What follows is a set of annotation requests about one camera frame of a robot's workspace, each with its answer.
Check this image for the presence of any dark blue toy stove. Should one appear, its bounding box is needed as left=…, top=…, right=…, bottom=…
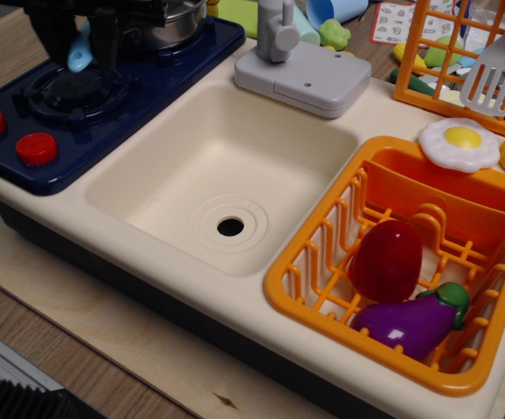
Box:
left=0, top=17, right=246, bottom=196

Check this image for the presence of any black ribbed device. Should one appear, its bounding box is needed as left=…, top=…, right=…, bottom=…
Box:
left=0, top=381, right=103, bottom=418

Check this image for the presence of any green cutting board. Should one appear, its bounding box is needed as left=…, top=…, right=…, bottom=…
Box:
left=218, top=0, right=258, bottom=39

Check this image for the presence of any printed instruction sheet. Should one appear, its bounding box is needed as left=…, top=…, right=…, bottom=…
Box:
left=370, top=1, right=453, bottom=45

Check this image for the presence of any red toy pepper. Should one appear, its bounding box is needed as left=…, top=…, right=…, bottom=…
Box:
left=349, top=220, right=423, bottom=303

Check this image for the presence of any toy fried egg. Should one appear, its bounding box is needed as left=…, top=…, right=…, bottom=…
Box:
left=418, top=118, right=501, bottom=174

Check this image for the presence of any green toy pepper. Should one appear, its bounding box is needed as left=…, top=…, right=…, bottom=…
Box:
left=318, top=18, right=351, bottom=51

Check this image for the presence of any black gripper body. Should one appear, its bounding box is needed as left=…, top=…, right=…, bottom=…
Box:
left=0, top=0, right=169, bottom=26

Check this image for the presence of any cream toy sink unit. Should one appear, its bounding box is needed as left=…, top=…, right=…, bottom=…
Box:
left=0, top=58, right=505, bottom=418

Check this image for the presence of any grey spoon blue handle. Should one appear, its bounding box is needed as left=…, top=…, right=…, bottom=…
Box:
left=67, top=21, right=93, bottom=72

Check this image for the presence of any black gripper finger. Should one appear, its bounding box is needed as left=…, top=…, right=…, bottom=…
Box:
left=89, top=16, right=126, bottom=72
left=30, top=10, right=77, bottom=67

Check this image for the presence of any grey toy faucet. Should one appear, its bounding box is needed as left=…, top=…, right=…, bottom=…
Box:
left=234, top=1, right=372, bottom=119

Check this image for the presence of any red right stove knob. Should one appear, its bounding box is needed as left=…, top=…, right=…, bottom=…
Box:
left=16, top=133, right=59, bottom=166

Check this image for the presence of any aluminium frame rail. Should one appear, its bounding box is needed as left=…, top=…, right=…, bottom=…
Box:
left=0, top=340, right=64, bottom=392

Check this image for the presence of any blue plastic cup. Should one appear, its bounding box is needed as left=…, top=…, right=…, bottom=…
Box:
left=306, top=0, right=369, bottom=29

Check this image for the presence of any grey toy spatula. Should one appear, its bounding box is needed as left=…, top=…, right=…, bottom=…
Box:
left=460, top=31, right=505, bottom=117

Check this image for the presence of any silver metal pan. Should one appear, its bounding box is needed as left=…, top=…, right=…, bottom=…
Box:
left=121, top=0, right=208, bottom=50

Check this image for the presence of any purple toy eggplant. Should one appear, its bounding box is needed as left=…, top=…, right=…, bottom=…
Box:
left=350, top=282, right=470, bottom=361

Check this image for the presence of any dark green toy cucumber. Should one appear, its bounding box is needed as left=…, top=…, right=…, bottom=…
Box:
left=389, top=69, right=435, bottom=97

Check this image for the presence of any small yellow corn piece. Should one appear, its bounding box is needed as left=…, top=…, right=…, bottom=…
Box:
left=392, top=43, right=426, bottom=67

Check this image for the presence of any orange dish drainer basket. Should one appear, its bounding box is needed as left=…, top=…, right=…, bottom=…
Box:
left=264, top=136, right=505, bottom=396

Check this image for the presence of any light green toy fruit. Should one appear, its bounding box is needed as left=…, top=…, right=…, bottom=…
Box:
left=424, top=36, right=461, bottom=68

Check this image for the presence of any orange utensil rack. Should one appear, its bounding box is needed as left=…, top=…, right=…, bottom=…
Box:
left=393, top=1, right=505, bottom=135

